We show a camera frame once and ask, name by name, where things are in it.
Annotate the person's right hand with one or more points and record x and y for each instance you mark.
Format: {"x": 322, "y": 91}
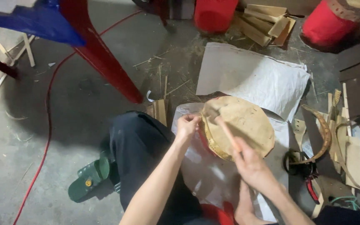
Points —
{"x": 252, "y": 165}

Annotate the person's left hand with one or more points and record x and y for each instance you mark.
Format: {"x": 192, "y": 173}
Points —
{"x": 186, "y": 125}

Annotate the person's left fingers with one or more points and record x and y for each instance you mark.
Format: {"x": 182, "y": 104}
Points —
{"x": 192, "y": 118}

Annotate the person's right fingers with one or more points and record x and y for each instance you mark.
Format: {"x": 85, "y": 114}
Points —
{"x": 241, "y": 150}

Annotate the wooden hammer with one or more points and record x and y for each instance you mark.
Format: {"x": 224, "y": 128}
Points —
{"x": 227, "y": 131}

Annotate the tan skin drum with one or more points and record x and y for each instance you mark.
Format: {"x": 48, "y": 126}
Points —
{"x": 237, "y": 126}

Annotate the small wooden block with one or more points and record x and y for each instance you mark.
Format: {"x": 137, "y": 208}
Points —
{"x": 158, "y": 111}

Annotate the white woven sack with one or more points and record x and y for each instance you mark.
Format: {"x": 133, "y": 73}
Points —
{"x": 245, "y": 109}

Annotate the person's bare foot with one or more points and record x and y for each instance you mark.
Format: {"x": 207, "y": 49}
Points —
{"x": 245, "y": 206}

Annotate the person's dark trousers leg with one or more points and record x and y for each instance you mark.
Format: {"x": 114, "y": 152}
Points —
{"x": 142, "y": 156}

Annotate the red plastic stool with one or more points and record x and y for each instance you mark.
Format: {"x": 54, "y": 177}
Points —
{"x": 219, "y": 215}

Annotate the curved leather strip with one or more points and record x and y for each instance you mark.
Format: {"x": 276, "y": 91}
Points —
{"x": 319, "y": 137}

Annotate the heap of leather scraps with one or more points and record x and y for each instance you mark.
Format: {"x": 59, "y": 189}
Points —
{"x": 345, "y": 147}

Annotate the red drum body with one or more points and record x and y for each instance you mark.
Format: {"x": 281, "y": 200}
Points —
{"x": 214, "y": 14}

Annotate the pile of wooden blocks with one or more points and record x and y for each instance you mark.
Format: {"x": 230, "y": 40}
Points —
{"x": 262, "y": 25}

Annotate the green slipper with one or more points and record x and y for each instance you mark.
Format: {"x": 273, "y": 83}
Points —
{"x": 87, "y": 178}

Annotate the red drum with skin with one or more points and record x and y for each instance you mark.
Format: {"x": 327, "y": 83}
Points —
{"x": 330, "y": 25}

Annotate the blue tarp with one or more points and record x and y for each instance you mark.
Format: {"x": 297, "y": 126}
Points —
{"x": 33, "y": 22}

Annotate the wooden frame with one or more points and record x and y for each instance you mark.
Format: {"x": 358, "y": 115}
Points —
{"x": 8, "y": 53}

